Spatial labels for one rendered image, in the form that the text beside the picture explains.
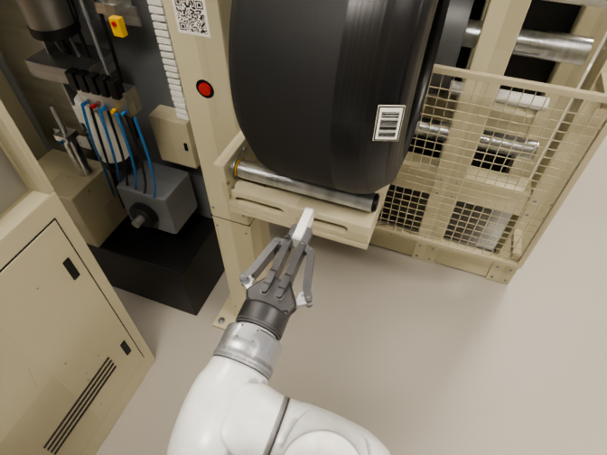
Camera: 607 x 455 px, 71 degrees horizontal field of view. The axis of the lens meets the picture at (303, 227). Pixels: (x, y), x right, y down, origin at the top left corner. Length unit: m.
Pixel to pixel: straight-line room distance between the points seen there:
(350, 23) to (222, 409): 0.53
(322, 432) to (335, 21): 0.53
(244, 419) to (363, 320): 1.28
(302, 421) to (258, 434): 0.06
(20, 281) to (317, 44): 0.83
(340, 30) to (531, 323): 1.61
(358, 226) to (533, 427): 1.11
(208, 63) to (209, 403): 0.69
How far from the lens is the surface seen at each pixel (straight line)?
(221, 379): 0.61
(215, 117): 1.07
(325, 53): 0.65
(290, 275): 0.69
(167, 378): 1.78
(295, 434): 0.59
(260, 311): 0.64
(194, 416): 0.60
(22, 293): 1.16
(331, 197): 0.96
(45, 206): 1.13
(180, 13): 0.98
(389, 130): 0.68
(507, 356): 1.91
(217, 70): 1.00
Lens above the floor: 1.58
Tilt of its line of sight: 48 degrees down
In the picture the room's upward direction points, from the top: straight up
